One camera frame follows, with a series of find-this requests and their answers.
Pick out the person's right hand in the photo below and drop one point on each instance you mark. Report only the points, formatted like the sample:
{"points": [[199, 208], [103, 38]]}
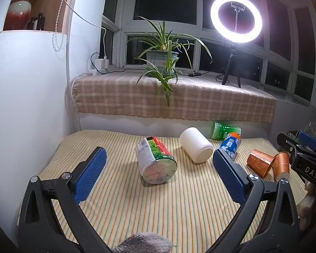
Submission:
{"points": [[305, 205]]}

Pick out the black bottle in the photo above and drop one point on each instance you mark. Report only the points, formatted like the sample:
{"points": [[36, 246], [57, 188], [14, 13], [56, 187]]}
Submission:
{"points": [[38, 21]]}

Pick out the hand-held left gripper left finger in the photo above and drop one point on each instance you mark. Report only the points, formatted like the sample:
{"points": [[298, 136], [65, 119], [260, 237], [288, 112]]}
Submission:
{"points": [[90, 174]]}

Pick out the white charger adapter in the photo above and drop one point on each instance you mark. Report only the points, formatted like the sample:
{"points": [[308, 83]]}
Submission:
{"points": [[98, 64], [105, 62]]}

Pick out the blue orange soda can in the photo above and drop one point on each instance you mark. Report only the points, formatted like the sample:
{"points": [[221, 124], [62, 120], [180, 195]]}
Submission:
{"points": [[230, 144]]}

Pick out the red white vase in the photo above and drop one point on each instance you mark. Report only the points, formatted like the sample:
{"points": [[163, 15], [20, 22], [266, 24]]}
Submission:
{"points": [[18, 10]]}

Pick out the red green labelled can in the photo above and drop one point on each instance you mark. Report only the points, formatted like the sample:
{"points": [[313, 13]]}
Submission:
{"points": [[155, 160]]}

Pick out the white power strip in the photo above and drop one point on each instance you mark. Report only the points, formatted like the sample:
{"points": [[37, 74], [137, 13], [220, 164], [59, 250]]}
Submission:
{"points": [[92, 71]]}

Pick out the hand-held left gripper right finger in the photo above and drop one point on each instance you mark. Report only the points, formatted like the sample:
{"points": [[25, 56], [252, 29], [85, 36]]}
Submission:
{"points": [[230, 176]]}

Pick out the green spider plant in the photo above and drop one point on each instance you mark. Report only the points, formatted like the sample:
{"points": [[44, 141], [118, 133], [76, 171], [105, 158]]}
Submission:
{"points": [[168, 58]]}

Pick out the white cup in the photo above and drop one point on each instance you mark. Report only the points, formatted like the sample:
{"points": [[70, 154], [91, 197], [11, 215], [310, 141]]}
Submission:
{"points": [[196, 145]]}

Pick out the striped yellow mat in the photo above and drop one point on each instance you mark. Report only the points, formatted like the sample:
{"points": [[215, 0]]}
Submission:
{"points": [[121, 203]]}

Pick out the orange patterned paper cup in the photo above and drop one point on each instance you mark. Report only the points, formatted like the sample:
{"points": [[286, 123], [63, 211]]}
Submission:
{"points": [[281, 164], [260, 163]]}

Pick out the pale green flower pot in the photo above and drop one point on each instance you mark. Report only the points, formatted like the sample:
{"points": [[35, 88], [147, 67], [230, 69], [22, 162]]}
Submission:
{"points": [[154, 58]]}

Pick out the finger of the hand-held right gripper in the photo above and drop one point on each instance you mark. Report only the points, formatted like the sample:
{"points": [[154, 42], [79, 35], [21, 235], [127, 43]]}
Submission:
{"points": [[309, 140], [286, 141]]}

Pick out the plaid brown blanket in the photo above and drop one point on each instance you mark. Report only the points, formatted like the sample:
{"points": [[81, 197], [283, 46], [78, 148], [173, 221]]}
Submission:
{"points": [[200, 102]]}

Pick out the white window frame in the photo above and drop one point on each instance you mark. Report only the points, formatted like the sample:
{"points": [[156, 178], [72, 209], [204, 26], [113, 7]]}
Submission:
{"points": [[197, 33]]}

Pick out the black tripod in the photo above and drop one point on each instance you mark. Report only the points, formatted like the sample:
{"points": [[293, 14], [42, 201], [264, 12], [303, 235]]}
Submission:
{"points": [[230, 60]]}

